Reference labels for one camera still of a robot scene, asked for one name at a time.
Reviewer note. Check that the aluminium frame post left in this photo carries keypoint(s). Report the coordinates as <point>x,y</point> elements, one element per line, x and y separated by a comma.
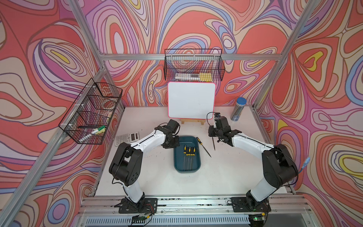
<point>103,72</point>

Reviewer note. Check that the aluminium frame back bar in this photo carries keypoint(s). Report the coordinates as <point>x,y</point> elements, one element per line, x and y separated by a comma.
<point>159,57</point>

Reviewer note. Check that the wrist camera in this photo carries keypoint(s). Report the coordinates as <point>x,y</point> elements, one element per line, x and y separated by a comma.
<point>173,127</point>
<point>220,121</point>

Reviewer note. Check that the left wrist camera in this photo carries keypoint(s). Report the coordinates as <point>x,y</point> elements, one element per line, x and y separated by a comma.
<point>173,127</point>

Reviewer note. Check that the green white marker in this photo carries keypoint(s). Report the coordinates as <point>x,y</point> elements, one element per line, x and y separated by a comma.
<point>94,136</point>

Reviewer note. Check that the aluminium frame post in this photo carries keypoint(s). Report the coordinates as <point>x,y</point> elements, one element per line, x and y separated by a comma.
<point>297,30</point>
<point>103,72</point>

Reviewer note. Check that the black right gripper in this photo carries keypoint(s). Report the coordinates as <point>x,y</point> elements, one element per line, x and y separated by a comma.
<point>211,129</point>

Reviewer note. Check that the clear pencil tube blue label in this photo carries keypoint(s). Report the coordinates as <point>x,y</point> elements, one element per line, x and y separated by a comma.
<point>240,103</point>

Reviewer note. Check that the pink framed whiteboard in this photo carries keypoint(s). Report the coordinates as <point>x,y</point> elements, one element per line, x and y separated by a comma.
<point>191,100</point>

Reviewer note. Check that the yellow box in basket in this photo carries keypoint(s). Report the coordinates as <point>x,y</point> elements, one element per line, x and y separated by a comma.
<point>205,77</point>

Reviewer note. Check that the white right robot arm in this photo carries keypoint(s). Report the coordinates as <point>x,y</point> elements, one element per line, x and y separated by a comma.
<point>277,164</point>

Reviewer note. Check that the aluminium frame post right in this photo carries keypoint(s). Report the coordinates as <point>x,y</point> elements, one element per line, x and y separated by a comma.
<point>297,30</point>

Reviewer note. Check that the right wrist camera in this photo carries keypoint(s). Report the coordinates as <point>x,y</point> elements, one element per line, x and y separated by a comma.
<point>220,121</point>

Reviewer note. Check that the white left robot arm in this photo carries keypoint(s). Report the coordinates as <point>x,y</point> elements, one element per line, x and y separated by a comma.
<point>126,164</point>

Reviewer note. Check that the black wire basket back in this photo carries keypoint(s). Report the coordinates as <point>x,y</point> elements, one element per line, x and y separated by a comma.
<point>184,69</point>

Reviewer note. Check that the white calculator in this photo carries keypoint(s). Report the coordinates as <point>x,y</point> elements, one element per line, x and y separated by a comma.
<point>126,138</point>

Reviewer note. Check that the black wire basket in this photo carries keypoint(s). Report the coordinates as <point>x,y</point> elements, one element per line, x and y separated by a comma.
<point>184,69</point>
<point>98,103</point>

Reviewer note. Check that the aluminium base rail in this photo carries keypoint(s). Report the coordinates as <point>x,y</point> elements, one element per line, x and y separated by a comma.
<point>282,210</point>

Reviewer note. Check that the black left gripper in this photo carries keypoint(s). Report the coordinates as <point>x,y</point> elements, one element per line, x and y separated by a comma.
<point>177,143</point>

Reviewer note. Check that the wooden easel stand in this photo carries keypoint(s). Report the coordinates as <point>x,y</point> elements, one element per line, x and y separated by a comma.
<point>201,121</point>

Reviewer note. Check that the black wire basket left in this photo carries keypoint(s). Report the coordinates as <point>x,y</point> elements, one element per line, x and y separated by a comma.
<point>98,103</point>

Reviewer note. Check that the teal plastic storage box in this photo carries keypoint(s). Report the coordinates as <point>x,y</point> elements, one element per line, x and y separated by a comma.
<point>187,158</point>

